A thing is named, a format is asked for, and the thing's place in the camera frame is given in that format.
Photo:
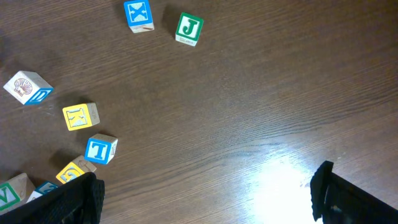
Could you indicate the yellow K block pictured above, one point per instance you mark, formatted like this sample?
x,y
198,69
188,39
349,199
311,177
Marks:
x,y
81,116

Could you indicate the red outlined white block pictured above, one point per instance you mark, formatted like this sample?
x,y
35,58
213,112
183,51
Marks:
x,y
41,190

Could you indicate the green J block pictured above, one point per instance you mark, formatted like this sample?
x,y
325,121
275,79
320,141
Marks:
x,y
189,29

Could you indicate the yellow G block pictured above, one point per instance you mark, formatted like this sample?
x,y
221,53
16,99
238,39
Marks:
x,y
74,169

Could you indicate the green V block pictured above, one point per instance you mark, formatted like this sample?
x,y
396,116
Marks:
x,y
15,192

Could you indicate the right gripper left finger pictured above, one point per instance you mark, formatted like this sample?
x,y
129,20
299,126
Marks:
x,y
78,201

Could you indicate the blue T block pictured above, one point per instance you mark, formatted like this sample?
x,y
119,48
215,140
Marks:
x,y
101,148

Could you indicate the blue X block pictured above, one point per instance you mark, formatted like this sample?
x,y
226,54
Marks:
x,y
139,16

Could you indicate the shell block blue D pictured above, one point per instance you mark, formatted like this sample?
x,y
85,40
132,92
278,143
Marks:
x,y
29,88

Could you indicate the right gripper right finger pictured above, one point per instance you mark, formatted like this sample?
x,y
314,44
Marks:
x,y
335,200

